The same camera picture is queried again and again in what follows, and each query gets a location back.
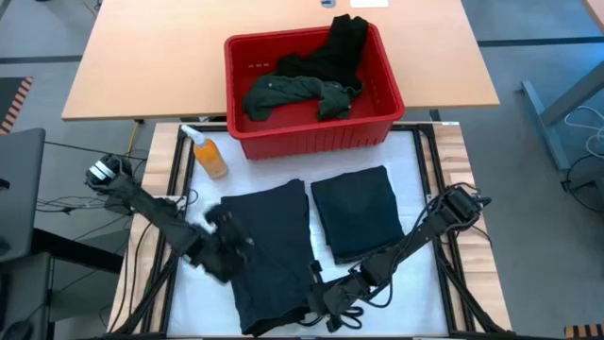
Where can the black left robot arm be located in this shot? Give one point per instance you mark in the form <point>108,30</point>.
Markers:
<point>151,212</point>

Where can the red plastic bin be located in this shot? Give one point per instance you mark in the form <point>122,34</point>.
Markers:
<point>307,141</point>

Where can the orange liquid spray bottle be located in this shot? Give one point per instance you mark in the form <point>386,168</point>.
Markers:
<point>210,158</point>

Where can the hazard-striped floor mat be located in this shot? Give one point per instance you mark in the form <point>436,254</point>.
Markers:
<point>16,101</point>
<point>585,332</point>

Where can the dark grey equipment case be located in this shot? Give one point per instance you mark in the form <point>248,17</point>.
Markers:
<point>19,189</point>

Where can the light wooden desk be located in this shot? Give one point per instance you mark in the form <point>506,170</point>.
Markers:
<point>156,61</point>

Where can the dark green garment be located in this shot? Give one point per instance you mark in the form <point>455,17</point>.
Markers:
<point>283,92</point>

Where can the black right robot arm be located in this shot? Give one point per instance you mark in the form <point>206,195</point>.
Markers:
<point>424,231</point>

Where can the blue denim jeans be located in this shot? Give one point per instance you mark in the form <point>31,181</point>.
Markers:
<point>358,212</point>

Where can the black garment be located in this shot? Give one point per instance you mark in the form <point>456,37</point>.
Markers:
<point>340,47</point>

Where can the black metal table frame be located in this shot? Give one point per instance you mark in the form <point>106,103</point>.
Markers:
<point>186,156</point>

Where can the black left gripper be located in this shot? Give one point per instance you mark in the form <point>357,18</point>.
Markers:
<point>219,255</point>

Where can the white paper sheet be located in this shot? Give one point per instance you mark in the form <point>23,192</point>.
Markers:
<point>369,3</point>

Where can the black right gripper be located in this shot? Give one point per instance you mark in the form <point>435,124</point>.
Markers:
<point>340,295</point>

